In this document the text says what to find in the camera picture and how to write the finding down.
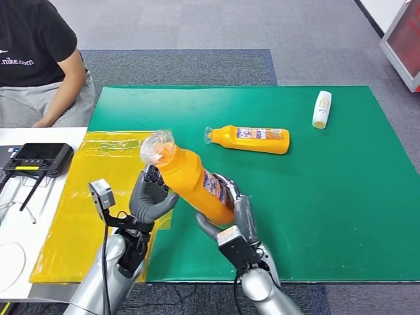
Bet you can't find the small white bottle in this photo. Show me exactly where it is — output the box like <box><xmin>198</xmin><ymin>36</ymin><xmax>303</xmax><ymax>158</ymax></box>
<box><xmin>311</xmin><ymin>90</ymin><xmax>333</xmax><ymax>129</ymax></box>

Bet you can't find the person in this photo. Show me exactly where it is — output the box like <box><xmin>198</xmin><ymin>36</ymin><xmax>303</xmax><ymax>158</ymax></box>
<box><xmin>0</xmin><ymin>0</ymin><xmax>96</xmax><ymax>129</ymax></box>

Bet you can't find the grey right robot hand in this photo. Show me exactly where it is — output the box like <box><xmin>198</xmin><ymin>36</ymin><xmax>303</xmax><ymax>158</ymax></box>
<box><xmin>196</xmin><ymin>173</ymin><xmax>260</xmax><ymax>257</ymax></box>

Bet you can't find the dark laptop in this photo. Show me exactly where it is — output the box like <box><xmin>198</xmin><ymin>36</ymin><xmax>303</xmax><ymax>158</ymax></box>
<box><xmin>0</xmin><ymin>145</ymin><xmax>23</xmax><ymax>184</ymax></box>

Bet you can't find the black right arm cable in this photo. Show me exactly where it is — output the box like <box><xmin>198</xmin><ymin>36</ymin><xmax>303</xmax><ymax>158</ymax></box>
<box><xmin>233</xmin><ymin>267</ymin><xmax>247</xmax><ymax>315</ymax></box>

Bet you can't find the black remote controller with antennas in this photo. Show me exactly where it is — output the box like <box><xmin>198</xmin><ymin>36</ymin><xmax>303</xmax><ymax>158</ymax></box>
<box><xmin>0</xmin><ymin>142</ymin><xmax>75</xmax><ymax>212</ymax></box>

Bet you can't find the yellow film wrapped flat box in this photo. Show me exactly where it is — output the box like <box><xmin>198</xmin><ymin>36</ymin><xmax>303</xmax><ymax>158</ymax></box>
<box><xmin>29</xmin><ymin>130</ymin><xmax>173</xmax><ymax>284</ymax></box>

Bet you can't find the white cabinet with red panel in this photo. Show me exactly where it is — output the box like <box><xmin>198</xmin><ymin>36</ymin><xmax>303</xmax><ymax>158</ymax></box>
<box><xmin>380</xmin><ymin>0</ymin><xmax>420</xmax><ymax>93</ymax></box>

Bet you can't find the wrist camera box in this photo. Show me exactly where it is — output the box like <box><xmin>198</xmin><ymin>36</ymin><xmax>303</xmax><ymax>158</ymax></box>
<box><xmin>217</xmin><ymin>225</ymin><xmax>262</xmax><ymax>270</ymax></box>
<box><xmin>88</xmin><ymin>178</ymin><xmax>155</xmax><ymax>234</ymax></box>

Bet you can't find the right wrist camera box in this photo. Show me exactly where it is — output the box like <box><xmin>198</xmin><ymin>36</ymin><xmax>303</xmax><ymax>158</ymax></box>
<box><xmin>217</xmin><ymin>225</ymin><xmax>262</xmax><ymax>270</ymax></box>

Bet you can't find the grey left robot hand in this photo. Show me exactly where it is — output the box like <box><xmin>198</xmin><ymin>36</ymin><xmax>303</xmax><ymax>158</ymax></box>
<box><xmin>129</xmin><ymin>165</ymin><xmax>179</xmax><ymax>224</ymax></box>

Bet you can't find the orange bottle with clear cap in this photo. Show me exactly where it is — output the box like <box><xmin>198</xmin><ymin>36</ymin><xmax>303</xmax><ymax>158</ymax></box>
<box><xmin>139</xmin><ymin>129</ymin><xmax>236</xmax><ymax>227</ymax></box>
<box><xmin>204</xmin><ymin>125</ymin><xmax>291</xmax><ymax>156</ymax></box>

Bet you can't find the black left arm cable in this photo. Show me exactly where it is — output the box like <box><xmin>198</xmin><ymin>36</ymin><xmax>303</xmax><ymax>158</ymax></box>
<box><xmin>100</xmin><ymin>213</ymin><xmax>113</xmax><ymax>315</ymax></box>

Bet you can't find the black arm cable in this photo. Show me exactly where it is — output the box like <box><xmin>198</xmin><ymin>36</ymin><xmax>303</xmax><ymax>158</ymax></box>
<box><xmin>233</xmin><ymin>267</ymin><xmax>247</xmax><ymax>315</ymax></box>
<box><xmin>100</xmin><ymin>213</ymin><xmax>113</xmax><ymax>315</ymax></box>

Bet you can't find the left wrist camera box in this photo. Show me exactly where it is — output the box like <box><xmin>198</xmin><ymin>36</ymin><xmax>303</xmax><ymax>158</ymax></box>
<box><xmin>88</xmin><ymin>178</ymin><xmax>155</xmax><ymax>234</ymax></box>

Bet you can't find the thin white cable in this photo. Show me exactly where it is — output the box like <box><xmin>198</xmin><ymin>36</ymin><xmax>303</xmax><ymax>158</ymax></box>
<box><xmin>0</xmin><ymin>241</ymin><xmax>26</xmax><ymax>293</ymax></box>
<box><xmin>0</xmin><ymin>200</ymin><xmax>37</xmax><ymax>225</ymax></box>

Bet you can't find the green mat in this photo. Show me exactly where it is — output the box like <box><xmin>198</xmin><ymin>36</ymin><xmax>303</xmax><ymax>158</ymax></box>
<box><xmin>87</xmin><ymin>85</ymin><xmax>420</xmax><ymax>284</ymax></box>

